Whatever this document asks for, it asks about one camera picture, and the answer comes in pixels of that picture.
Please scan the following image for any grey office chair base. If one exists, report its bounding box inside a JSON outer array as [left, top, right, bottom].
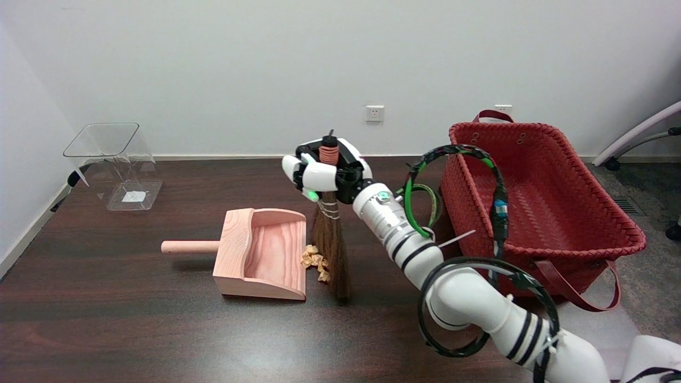
[[592, 101, 681, 241]]

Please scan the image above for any brown straw hand broom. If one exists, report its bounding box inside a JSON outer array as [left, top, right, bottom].
[[310, 129, 352, 305]]

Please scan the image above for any black cable loop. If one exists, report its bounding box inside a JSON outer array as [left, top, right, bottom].
[[417, 256, 561, 383]]

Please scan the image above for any clear plastic container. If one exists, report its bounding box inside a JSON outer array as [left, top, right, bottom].
[[63, 123, 163, 212]]

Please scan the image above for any black cable with green tape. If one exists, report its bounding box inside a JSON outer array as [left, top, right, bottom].
[[403, 144, 510, 290]]

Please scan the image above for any red woven basket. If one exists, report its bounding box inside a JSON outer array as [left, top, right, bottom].
[[439, 110, 647, 313]]

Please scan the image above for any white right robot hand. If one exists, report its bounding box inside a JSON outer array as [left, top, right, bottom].
[[281, 137, 374, 206]]

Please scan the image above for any wooden dustpan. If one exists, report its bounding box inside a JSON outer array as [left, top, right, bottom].
[[161, 208, 308, 301]]

